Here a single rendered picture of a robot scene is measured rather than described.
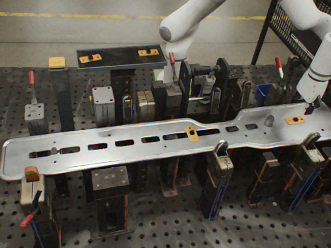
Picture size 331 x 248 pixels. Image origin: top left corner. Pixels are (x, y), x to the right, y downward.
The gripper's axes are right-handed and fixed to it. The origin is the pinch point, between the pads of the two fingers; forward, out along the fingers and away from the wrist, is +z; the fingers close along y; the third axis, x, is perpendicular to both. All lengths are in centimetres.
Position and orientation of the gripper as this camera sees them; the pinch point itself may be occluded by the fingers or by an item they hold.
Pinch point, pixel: (302, 105)
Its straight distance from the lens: 152.1
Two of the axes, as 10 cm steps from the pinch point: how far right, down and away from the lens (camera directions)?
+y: 2.4, 7.1, -6.7
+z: -0.9, 7.0, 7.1
